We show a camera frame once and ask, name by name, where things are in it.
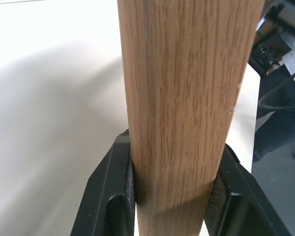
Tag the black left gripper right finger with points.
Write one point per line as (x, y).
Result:
(243, 196)

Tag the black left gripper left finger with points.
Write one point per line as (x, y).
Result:
(105, 191)

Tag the wooden cylinder rod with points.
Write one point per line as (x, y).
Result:
(177, 110)

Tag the black equipment stand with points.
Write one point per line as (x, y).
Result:
(261, 57)

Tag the cardboard box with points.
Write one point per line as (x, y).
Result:
(266, 25)

